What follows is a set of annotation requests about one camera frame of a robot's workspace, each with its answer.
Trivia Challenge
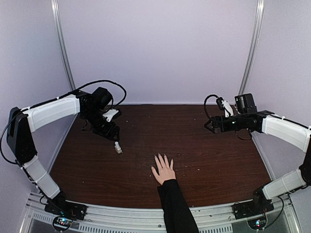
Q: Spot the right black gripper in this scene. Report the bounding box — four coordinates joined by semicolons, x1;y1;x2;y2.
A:
205;113;247;133

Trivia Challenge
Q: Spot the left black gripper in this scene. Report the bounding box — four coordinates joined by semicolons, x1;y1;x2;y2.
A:
83;108;120;142

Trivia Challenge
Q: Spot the white nail polish bottle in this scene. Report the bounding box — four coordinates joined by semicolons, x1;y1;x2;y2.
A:
114;141;122;154

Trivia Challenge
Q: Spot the black sleeved forearm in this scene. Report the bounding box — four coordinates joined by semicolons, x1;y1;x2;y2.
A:
157;179;199;233

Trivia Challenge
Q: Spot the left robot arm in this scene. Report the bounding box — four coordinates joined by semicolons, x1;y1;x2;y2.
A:
6;87;122;216

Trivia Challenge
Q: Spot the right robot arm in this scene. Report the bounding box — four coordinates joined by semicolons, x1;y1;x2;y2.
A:
204;93;311;215

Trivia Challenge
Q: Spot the person's hand on table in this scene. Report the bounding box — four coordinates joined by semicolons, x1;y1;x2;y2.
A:
151;153;176;185

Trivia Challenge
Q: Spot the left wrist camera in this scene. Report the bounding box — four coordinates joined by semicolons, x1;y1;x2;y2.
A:
103;109;122;122

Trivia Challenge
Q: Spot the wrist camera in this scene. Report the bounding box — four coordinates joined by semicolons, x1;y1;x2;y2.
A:
216;97;234;118
103;109;122;122

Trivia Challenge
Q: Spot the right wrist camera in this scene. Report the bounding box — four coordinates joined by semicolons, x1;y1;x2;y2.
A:
216;97;234;118

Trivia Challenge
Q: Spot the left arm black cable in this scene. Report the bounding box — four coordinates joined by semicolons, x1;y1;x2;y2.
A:
57;79;127;107

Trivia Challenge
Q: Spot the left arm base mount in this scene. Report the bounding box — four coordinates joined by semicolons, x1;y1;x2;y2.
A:
44;200;87;232

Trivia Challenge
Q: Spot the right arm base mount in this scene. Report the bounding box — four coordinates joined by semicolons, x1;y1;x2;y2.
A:
232;200;274;232

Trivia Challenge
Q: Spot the right aluminium corner post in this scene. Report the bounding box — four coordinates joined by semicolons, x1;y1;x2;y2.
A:
238;0;265;95

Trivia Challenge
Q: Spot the aluminium corner post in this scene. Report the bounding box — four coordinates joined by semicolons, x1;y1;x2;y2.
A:
51;0;76;90
238;0;265;95

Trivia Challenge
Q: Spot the left aluminium corner post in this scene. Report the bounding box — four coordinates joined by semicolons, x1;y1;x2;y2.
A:
51;0;76;90

